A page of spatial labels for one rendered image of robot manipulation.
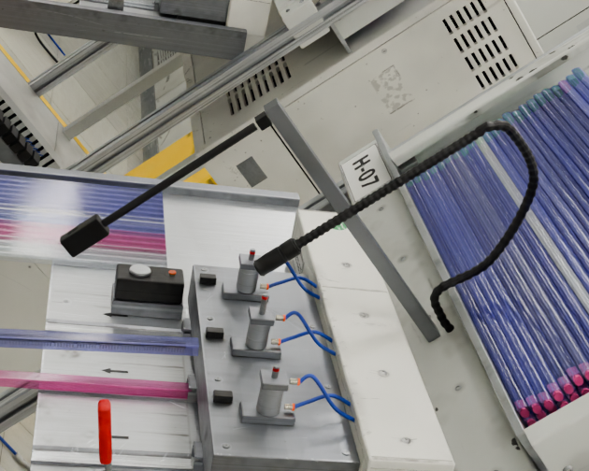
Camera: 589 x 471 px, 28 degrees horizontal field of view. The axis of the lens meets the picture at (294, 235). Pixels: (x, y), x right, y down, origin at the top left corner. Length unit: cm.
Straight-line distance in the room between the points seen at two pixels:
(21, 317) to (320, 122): 78
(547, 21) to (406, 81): 199
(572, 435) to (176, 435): 38
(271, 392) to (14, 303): 159
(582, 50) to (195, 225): 54
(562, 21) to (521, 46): 193
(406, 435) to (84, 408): 32
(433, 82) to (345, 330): 130
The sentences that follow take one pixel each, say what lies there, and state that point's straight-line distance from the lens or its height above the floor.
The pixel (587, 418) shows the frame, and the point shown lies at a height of 144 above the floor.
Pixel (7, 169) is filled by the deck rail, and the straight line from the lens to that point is 161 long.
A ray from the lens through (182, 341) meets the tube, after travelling 105.
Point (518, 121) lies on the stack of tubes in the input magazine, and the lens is 146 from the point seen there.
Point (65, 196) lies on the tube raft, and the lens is 155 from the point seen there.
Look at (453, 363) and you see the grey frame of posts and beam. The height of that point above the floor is 135.
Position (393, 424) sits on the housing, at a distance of 110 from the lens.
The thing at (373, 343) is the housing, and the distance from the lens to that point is 121.
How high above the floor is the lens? 147
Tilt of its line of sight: 9 degrees down
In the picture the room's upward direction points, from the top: 58 degrees clockwise
